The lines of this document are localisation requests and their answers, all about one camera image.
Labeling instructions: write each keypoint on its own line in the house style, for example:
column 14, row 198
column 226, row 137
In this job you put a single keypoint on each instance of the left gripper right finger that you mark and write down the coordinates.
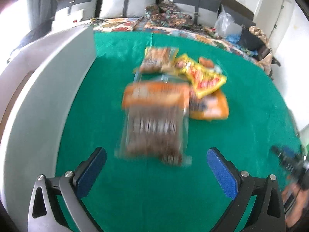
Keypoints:
column 267, row 213

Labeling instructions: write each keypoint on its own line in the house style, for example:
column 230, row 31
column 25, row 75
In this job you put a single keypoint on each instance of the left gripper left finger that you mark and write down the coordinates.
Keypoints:
column 45, row 213

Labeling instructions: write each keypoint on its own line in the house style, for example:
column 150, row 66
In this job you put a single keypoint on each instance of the orange snack bag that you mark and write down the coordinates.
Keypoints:
column 213, row 106

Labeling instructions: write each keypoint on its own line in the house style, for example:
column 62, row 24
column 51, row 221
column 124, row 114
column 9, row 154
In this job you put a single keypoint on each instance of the brown orange-top snack bag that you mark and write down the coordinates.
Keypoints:
column 156, row 123

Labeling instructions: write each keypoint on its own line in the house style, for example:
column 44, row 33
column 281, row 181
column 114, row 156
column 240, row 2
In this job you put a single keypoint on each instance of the yellow red snack bag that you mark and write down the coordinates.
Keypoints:
column 203, row 80

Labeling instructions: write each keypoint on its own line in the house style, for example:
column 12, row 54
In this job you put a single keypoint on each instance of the small clear peanut packet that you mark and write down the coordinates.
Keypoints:
column 209, row 64

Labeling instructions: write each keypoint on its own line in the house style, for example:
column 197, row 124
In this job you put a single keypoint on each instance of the brown nut snack bag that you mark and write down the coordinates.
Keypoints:
column 158, row 60

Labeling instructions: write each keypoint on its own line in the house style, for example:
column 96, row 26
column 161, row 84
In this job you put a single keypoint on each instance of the person's right hand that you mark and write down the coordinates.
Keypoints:
column 301, row 197

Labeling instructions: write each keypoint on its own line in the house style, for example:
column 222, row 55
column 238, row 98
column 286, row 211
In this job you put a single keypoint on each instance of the green table cloth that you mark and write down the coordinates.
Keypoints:
column 143, row 193

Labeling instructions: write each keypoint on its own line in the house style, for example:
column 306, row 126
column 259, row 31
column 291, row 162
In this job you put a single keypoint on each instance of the white storage bin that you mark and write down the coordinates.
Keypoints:
column 38, row 88

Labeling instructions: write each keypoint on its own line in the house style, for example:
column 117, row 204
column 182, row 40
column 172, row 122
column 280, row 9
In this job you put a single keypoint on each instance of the black bag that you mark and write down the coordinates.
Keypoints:
column 250, row 41

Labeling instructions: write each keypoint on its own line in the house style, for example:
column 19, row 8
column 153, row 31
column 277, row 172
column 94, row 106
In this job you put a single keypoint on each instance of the white plastic bag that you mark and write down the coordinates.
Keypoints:
column 227, row 23

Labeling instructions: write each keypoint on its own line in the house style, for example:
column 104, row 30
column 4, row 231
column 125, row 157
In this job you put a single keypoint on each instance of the right grey white pillow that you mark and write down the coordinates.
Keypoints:
column 203, row 12

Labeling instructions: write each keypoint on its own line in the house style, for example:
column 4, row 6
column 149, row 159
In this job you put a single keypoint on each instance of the grey white pillow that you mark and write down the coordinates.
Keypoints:
column 129, row 2
column 203, row 12
column 66, row 8

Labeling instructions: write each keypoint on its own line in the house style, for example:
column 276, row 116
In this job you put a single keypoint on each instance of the left grey white pillow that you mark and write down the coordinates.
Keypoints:
column 66, row 8

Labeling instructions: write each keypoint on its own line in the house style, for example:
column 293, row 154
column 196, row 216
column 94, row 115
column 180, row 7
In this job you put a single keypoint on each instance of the patterned colourful blanket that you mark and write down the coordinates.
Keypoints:
column 166, row 18

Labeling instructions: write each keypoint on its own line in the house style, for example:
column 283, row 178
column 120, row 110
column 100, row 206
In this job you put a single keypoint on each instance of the middle grey white pillow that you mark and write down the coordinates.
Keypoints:
column 129, row 2

